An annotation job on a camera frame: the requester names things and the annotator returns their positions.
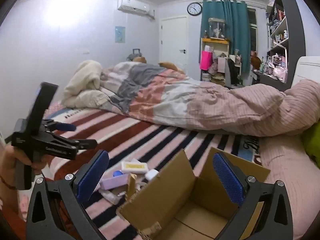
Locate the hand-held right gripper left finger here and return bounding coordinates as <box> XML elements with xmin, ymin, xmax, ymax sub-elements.
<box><xmin>26</xmin><ymin>149</ymin><xmax>110</xmax><ymax>240</ymax></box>

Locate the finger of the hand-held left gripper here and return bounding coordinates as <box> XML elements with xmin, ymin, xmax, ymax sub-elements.
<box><xmin>41</xmin><ymin>119</ymin><xmax>77</xmax><ymax>132</ymax></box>
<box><xmin>72</xmin><ymin>139</ymin><xmax>98</xmax><ymax>151</ymax></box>

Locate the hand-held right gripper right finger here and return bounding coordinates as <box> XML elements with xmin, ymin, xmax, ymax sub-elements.
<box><xmin>212</xmin><ymin>152</ymin><xmax>293</xmax><ymax>240</ymax></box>

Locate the cardboard box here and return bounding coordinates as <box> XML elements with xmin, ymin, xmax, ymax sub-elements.
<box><xmin>116</xmin><ymin>147</ymin><xmax>272</xmax><ymax>240</ymax></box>

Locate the person's left forearm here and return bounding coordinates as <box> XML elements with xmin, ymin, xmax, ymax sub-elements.
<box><xmin>0</xmin><ymin>181</ymin><xmax>23</xmax><ymax>218</ymax></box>

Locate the person's left hand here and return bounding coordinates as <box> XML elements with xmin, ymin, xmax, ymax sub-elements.
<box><xmin>0</xmin><ymin>145</ymin><xmax>48</xmax><ymax>181</ymax></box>

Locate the purple plastic box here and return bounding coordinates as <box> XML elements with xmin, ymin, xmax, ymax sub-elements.
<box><xmin>100</xmin><ymin>174</ymin><xmax>129</xmax><ymax>190</ymax></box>

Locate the small kraft paper box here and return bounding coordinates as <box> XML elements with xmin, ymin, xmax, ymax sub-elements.
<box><xmin>127</xmin><ymin>174</ymin><xmax>137</xmax><ymax>200</ymax></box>

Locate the white box with yellow label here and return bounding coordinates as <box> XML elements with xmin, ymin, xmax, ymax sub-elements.
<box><xmin>121</xmin><ymin>160</ymin><xmax>148</xmax><ymax>174</ymax></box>

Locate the cream fleece blanket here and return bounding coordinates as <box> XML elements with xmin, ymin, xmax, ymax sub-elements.
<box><xmin>61</xmin><ymin>60</ymin><xmax>118</xmax><ymax>109</ymax></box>

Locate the striped bed blanket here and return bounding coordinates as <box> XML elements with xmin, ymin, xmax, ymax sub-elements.
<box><xmin>37</xmin><ymin>102</ymin><xmax>260</xmax><ymax>240</ymax></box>

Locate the white bottle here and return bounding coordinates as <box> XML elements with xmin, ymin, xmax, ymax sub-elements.
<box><xmin>145</xmin><ymin>169</ymin><xmax>159</xmax><ymax>181</ymax></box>

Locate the pink ribbed pillow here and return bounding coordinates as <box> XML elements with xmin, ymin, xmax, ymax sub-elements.
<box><xmin>257</xmin><ymin>132</ymin><xmax>320</xmax><ymax>240</ymax></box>

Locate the pink slipper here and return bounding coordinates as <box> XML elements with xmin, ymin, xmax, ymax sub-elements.
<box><xmin>20</xmin><ymin>196</ymin><xmax>30</xmax><ymax>222</ymax></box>

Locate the green pillow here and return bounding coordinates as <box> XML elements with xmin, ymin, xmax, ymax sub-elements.
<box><xmin>301</xmin><ymin>124</ymin><xmax>320</xmax><ymax>168</ymax></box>

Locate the pink grey patchwork duvet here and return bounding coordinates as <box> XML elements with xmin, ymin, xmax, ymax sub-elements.
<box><xmin>100</xmin><ymin>61</ymin><xmax>320</xmax><ymax>137</ymax></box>

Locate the grey suitcase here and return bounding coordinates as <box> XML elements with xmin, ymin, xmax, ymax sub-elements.
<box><xmin>126</xmin><ymin>49</ymin><xmax>143</xmax><ymax>62</ymax></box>

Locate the black hanging garment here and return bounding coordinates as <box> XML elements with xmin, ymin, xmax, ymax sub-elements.
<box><xmin>226</xmin><ymin>57</ymin><xmax>240</xmax><ymax>85</ymax></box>

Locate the brown plush toy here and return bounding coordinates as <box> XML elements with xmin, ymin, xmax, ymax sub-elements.
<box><xmin>251</xmin><ymin>54</ymin><xmax>262</xmax><ymax>70</ymax></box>

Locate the pink bag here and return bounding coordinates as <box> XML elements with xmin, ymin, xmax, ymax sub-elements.
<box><xmin>200</xmin><ymin>50</ymin><xmax>213</xmax><ymax>71</ymax></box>

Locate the white door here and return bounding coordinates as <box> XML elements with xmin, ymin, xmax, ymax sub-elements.
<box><xmin>160</xmin><ymin>16</ymin><xmax>189</xmax><ymax>72</ymax></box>

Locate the white headboard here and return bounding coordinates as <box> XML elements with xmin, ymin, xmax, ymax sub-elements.
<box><xmin>291</xmin><ymin>56</ymin><xmax>320</xmax><ymax>90</ymax></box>

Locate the white air conditioner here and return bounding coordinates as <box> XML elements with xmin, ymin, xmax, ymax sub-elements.
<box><xmin>117</xmin><ymin>0</ymin><xmax>155</xmax><ymax>20</ymax></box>

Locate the yellow wooden shelf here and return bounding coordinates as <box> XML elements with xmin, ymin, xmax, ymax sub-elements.
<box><xmin>200</xmin><ymin>38</ymin><xmax>230</xmax><ymax>82</ymax></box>

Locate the teal curtain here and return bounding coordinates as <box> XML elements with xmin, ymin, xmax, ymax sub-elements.
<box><xmin>201</xmin><ymin>0</ymin><xmax>252</xmax><ymax>75</ymax></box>

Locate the glass display case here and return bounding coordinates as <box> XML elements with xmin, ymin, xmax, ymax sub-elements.
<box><xmin>208</xmin><ymin>18</ymin><xmax>227</xmax><ymax>39</ymax></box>

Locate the black bookshelf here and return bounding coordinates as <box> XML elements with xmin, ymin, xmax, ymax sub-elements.
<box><xmin>265</xmin><ymin>0</ymin><xmax>307</xmax><ymax>92</ymax></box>

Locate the wall poster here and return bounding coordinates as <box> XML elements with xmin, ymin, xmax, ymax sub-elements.
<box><xmin>115</xmin><ymin>26</ymin><xmax>125</xmax><ymax>43</ymax></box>

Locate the round wall clock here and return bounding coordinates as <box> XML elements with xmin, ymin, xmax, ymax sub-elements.
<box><xmin>187</xmin><ymin>2</ymin><xmax>203</xmax><ymax>15</ymax></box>

